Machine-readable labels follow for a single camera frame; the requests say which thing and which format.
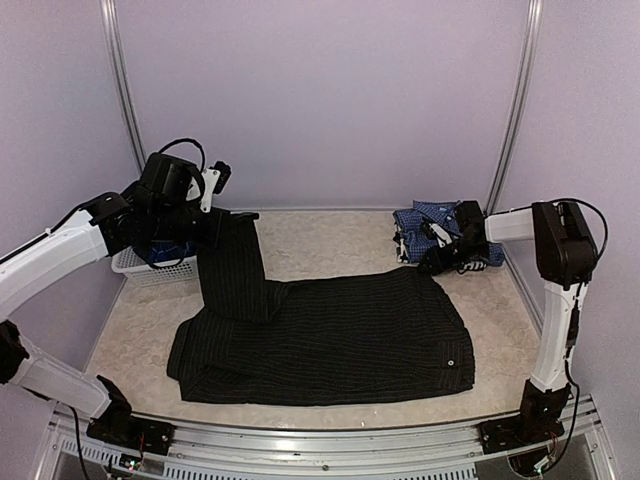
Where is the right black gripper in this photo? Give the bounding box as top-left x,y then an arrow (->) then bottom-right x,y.
417,235 -> 489,274

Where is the black white printed shirt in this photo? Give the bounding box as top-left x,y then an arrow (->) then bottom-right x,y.
457,260 -> 487,274

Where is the blue checked shirt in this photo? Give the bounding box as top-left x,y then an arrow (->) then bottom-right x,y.
392,198 -> 506,266

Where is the white plastic laundry basket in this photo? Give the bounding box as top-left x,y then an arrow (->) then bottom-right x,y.
110,244 -> 201,287

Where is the black pinstripe long sleeve shirt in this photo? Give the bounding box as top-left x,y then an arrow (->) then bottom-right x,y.
167,213 -> 475,406

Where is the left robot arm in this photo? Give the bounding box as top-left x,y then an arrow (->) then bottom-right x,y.
1,147 -> 231,445

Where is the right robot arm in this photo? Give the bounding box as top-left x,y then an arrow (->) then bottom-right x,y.
418,198 -> 605,444

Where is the dark blue plaid shirt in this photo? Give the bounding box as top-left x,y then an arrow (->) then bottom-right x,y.
140,242 -> 197,264

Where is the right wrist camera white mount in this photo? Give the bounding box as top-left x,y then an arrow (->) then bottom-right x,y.
421,220 -> 453,247

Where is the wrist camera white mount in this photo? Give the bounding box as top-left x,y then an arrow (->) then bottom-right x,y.
200,161 -> 232,213
421,220 -> 453,247

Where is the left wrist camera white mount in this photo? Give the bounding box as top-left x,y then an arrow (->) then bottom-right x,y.
200,161 -> 232,213

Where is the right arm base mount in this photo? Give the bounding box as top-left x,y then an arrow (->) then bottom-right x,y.
478,380 -> 571,454

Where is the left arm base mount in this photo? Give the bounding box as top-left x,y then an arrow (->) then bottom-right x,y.
87,375 -> 175,456

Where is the front aluminium rail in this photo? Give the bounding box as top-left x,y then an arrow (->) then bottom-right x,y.
47,394 -> 614,480

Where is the left aluminium frame post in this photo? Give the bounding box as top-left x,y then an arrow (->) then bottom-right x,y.
99,0 -> 146,173

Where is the aluminium frame post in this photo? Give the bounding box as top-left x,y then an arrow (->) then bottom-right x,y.
485,0 -> 544,214
99,0 -> 146,173

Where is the right aluminium frame post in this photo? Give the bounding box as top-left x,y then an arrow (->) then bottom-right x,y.
485,0 -> 544,214

